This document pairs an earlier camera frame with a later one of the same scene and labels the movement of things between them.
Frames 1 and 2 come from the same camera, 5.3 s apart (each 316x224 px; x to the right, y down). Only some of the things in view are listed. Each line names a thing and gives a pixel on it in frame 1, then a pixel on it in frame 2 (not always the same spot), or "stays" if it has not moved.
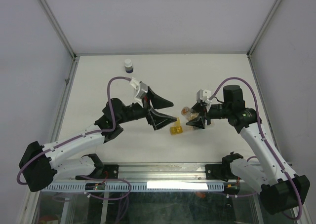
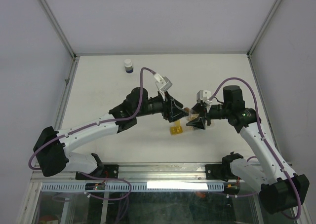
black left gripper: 156,120 -> 172,110
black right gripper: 200,122 stays
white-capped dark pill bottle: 128,65 stays
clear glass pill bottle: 189,113 stays
